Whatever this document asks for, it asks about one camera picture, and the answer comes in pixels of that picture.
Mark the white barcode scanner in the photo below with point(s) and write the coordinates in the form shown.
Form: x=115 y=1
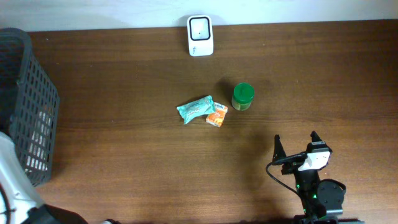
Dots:
x=200 y=35

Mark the green lid jar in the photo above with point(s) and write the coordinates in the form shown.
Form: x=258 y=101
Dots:
x=243 y=95

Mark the teal wet wipes pack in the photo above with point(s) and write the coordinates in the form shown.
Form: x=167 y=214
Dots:
x=191 y=110

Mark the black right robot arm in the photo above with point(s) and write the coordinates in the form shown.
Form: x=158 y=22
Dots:
x=322 y=200

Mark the grey perforated plastic basket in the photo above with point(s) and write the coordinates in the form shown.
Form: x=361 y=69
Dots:
x=29 y=105

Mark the orange juice carton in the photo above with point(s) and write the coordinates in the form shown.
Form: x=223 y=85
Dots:
x=217 y=118

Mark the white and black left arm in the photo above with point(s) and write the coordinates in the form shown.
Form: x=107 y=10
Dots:
x=20 y=202

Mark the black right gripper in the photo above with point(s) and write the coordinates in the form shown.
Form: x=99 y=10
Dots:
x=279 y=150

